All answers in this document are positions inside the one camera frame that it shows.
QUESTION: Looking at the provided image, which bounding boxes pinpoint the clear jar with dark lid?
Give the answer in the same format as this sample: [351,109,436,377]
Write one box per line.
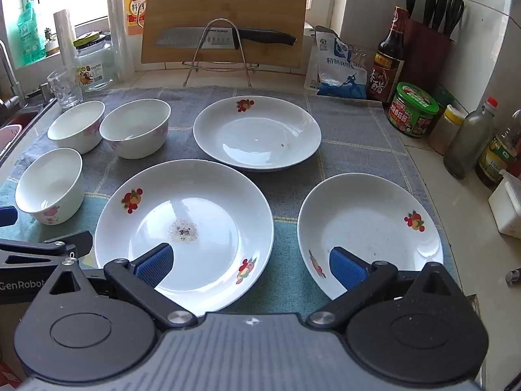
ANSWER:
[73,31,119,91]

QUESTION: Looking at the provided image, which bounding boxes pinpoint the white plastic basin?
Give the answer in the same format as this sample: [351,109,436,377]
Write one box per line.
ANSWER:
[0,124,23,149]

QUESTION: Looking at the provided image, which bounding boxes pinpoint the oil bottle with green label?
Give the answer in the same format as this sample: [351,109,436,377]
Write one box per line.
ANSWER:
[474,110,521,190]

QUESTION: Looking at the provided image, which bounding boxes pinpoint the dark vinegar bottle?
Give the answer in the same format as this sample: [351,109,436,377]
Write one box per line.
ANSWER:
[368,6,409,103]

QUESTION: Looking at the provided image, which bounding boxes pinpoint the clear bottle with red cap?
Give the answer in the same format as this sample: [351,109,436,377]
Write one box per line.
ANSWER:
[443,97,499,179]

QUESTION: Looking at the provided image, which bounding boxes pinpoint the metal sink faucet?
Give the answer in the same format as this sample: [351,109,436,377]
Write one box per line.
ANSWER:
[0,40,53,125]

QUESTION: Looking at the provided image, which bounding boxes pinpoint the white and blue salt bag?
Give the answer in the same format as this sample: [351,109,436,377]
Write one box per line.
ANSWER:
[304,25,377,100]

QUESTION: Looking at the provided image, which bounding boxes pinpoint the metal wire rack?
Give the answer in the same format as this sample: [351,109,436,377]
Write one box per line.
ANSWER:
[181,18,260,87]

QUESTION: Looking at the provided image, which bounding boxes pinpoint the white lidded seasoning box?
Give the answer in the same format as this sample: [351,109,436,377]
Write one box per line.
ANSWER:
[487,170,521,239]

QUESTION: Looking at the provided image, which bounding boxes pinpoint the orange plastic jug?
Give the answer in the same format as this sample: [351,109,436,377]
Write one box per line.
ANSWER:
[123,0,153,36]

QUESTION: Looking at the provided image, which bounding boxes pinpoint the yellow lidded spice jar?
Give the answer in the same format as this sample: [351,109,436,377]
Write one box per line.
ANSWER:
[427,105,467,155]

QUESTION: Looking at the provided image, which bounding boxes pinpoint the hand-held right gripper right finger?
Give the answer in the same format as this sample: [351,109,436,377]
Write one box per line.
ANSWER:
[305,246,460,330]

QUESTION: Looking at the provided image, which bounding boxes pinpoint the tall stack of plastic cups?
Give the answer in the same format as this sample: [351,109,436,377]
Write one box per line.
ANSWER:
[105,0,133,82]

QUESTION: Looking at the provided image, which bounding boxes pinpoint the black handled kitchen knife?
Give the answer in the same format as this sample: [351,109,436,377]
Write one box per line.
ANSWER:
[156,26,298,48]

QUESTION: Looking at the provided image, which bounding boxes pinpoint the green dish soap bottle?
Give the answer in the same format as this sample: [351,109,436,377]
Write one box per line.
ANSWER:
[16,0,47,66]

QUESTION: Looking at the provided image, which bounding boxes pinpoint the bamboo cutting board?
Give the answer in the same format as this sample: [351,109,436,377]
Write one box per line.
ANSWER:
[140,0,310,76]

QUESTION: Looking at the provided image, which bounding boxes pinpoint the clear drinking glass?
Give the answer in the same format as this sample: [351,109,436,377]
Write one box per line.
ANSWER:
[47,68,84,110]

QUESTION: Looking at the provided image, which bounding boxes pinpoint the dark red knife block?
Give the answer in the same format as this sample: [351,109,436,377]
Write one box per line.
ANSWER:
[401,18,454,94]

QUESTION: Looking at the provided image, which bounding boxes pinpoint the white plate with fruit print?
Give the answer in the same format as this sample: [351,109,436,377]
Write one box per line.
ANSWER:
[192,95,322,172]
[93,159,275,316]
[297,173,444,300]

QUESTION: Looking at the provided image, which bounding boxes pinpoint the grey checked cloth mat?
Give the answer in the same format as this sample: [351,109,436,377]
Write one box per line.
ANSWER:
[0,87,452,318]

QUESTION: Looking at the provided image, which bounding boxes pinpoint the white bowl with pink flowers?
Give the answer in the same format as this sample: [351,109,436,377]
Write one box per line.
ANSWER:
[99,98,172,160]
[47,100,106,154]
[15,148,85,225]

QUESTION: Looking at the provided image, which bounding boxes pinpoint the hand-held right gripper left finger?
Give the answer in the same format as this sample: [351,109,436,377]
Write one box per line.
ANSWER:
[49,243,198,332]

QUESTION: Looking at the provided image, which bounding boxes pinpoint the black handled scissors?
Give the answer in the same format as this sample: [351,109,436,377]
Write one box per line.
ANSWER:
[444,0,465,37]

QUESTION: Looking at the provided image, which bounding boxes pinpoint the green lidded sauce jar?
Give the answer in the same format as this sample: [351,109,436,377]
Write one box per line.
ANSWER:
[387,82,440,138]

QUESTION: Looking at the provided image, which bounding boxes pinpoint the short stack of plastic cups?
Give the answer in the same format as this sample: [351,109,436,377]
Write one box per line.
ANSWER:
[53,9,78,74]

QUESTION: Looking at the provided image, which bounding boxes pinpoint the red plastic basin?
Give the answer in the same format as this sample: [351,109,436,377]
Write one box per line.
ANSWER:
[10,110,35,128]

